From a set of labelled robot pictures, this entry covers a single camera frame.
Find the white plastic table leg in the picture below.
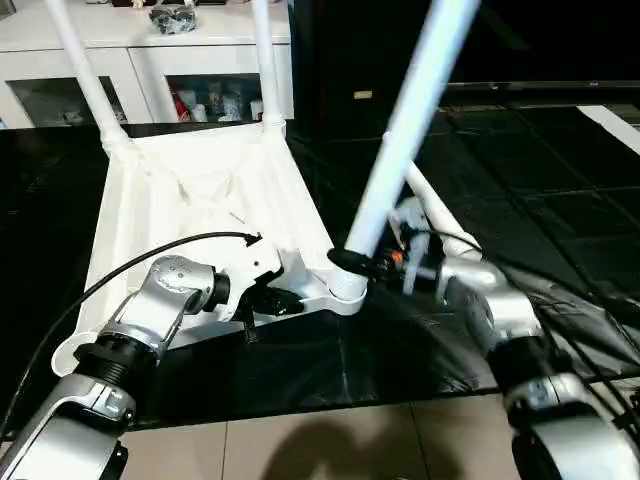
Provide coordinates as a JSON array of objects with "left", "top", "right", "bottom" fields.
[
  {"left": 405, "top": 162, "right": 484, "bottom": 261},
  {"left": 327, "top": 0, "right": 482, "bottom": 302},
  {"left": 44, "top": 0, "right": 132, "bottom": 147},
  {"left": 251, "top": 0, "right": 287, "bottom": 134}
]

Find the white plastic table top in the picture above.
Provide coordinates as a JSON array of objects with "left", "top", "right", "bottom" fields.
[{"left": 51, "top": 119, "right": 369, "bottom": 379}]

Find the black work mat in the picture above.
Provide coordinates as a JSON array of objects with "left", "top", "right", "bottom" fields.
[{"left": 0, "top": 94, "right": 640, "bottom": 431}]

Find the red labelled package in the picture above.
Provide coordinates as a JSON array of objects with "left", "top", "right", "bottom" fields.
[{"left": 172, "top": 84, "right": 194, "bottom": 121}]

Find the white flat strip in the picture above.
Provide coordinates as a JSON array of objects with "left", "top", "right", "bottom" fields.
[{"left": 574, "top": 104, "right": 640, "bottom": 164}]

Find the white glass-door cabinet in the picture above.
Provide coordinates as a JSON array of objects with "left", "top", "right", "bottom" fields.
[{"left": 0, "top": 0, "right": 295, "bottom": 130}]

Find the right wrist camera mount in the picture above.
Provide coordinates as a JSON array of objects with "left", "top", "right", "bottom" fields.
[{"left": 389, "top": 197, "right": 444, "bottom": 296}]

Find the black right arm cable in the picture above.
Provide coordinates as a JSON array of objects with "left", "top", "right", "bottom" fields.
[{"left": 422, "top": 227, "right": 640, "bottom": 436}]

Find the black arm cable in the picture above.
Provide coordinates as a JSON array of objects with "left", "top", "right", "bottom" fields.
[
  {"left": 422, "top": 227, "right": 640, "bottom": 436},
  {"left": 0, "top": 231, "right": 264, "bottom": 436}
]

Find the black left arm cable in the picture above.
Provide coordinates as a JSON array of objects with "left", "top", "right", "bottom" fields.
[{"left": 0, "top": 231, "right": 264, "bottom": 436}]

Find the black metal rail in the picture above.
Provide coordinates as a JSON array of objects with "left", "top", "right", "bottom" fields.
[{"left": 444, "top": 79, "right": 640, "bottom": 92}]

